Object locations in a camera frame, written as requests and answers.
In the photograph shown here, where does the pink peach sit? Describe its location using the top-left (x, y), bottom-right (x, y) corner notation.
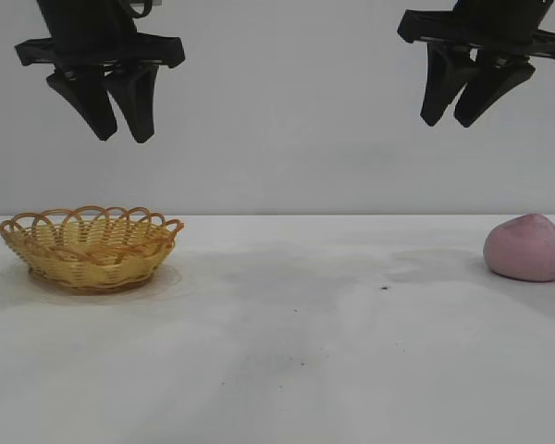
top-left (483, 213), bottom-right (555, 282)

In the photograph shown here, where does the black left camera cable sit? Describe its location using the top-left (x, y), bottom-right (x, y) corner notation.
top-left (128, 0), bottom-right (162, 19)

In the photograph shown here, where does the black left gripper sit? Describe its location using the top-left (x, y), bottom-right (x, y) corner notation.
top-left (14, 0), bottom-right (187, 143)

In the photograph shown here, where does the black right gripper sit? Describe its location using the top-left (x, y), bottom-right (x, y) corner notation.
top-left (396, 0), bottom-right (555, 129)

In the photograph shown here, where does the yellow woven wicker basket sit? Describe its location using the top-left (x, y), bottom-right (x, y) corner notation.
top-left (0, 204), bottom-right (185, 292)

